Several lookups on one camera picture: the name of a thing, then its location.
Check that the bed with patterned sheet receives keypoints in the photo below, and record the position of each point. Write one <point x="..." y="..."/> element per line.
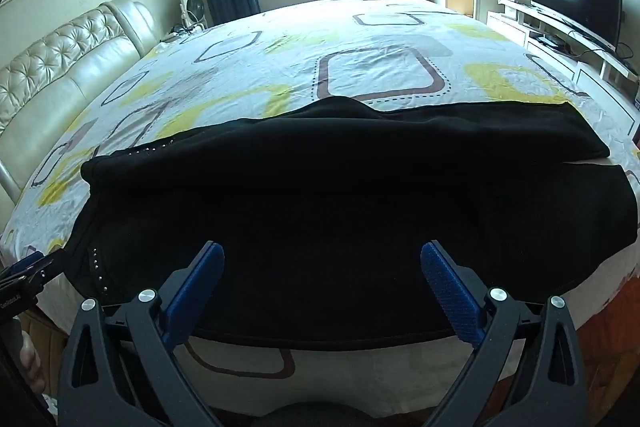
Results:
<point x="380" y="37"/>

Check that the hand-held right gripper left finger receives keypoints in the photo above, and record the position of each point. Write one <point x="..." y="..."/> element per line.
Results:
<point x="197" y="287"/>

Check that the white television stand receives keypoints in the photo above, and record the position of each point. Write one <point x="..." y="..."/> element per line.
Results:
<point x="520" y="24"/>

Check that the black set-top box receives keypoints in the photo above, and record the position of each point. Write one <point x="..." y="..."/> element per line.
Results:
<point x="548" y="41"/>

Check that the black pants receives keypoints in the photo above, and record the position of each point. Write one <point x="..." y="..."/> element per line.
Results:
<point x="325" y="187"/>

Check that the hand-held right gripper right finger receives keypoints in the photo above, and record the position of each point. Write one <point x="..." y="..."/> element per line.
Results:
<point x="450" y="289"/>

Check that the person's left hand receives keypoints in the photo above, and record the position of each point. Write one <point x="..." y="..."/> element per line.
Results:
<point x="34" y="364"/>

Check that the cream tufted leather headboard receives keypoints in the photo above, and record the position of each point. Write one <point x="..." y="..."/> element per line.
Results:
<point x="65" y="67"/>

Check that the white box fan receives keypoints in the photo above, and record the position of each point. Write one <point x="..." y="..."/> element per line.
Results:
<point x="192" y="12"/>

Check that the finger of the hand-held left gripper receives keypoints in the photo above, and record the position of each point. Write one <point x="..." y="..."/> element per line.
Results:
<point x="27" y="269"/>

